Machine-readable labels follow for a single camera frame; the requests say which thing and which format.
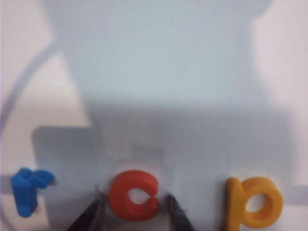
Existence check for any orange letter c magnet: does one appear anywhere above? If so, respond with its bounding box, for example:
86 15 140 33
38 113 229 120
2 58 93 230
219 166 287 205
108 169 160 221

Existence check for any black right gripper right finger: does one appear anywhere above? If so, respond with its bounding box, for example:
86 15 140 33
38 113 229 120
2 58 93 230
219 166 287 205
166 193 197 231

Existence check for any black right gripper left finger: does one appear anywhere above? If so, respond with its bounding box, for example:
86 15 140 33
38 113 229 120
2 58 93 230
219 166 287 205
66 184 107 231

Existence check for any yellow letter p magnet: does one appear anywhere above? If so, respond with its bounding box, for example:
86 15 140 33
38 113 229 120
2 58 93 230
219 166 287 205
225 176 284 231

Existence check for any blue letter r magnet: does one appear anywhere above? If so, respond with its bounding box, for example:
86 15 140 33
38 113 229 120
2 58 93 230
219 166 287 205
10 167 55 218

